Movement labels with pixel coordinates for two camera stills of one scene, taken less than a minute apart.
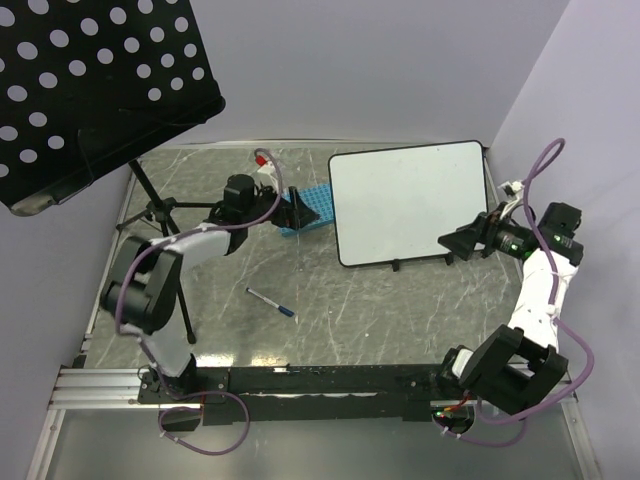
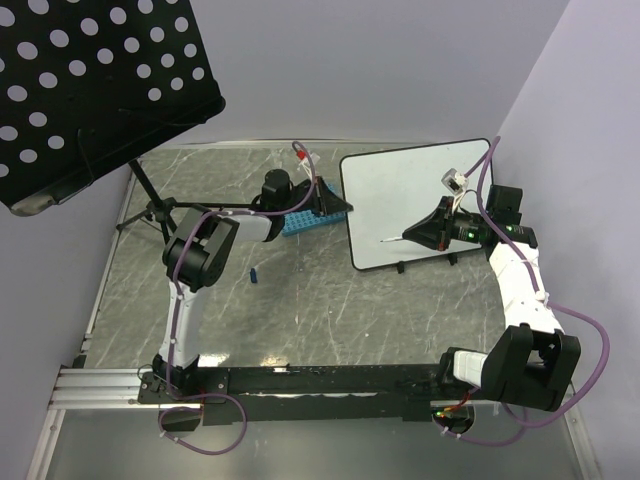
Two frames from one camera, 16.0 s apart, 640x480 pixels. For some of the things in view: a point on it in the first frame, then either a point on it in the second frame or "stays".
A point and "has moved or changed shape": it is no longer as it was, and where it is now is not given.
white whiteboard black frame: x=393 y=205 has moved or changed shape
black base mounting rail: x=309 y=393 stays
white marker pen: x=263 y=298 -> x=392 y=239
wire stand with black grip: x=163 y=209 stays
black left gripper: x=295 y=214 -> x=325 y=201
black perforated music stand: x=87 y=85 stays
